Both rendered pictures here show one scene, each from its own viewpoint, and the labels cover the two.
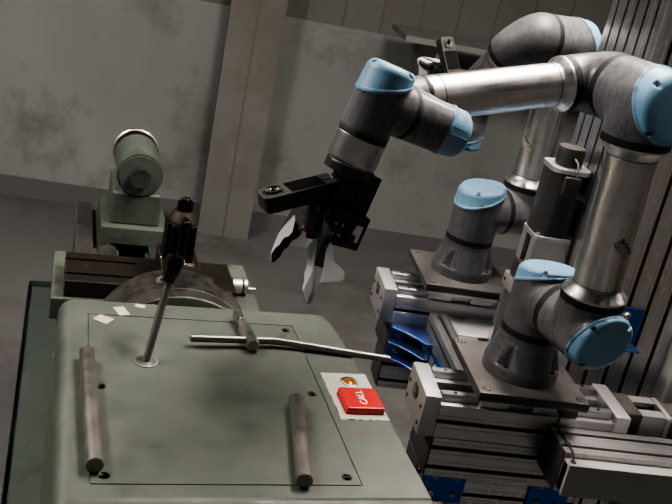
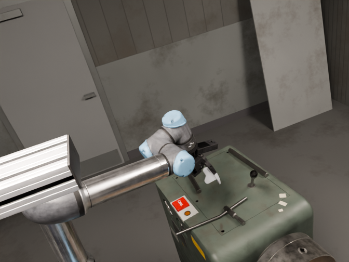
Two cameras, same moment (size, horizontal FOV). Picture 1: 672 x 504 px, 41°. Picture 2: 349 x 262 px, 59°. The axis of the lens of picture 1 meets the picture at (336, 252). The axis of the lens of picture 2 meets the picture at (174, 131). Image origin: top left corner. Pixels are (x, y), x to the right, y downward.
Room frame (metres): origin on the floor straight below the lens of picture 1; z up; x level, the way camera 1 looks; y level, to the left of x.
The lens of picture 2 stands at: (2.23, -0.03, 2.23)
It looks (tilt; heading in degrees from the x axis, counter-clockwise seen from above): 30 degrees down; 180
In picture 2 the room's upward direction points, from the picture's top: 15 degrees counter-clockwise
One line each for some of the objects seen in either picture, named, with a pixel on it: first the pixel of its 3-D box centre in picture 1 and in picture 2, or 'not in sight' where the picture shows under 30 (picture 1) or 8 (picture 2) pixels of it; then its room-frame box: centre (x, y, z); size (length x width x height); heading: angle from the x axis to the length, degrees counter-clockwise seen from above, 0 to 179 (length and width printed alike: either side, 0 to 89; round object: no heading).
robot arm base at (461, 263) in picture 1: (465, 252); not in sight; (2.13, -0.31, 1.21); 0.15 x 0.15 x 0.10
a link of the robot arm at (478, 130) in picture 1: (465, 128); not in sight; (2.41, -0.27, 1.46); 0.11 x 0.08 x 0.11; 122
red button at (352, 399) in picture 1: (360, 403); (180, 204); (1.21, -0.08, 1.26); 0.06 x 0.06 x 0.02; 19
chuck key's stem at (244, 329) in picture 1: (244, 329); (233, 215); (1.36, 0.12, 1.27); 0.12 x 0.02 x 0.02; 24
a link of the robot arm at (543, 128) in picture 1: (542, 129); not in sight; (2.20, -0.43, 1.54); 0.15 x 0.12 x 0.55; 122
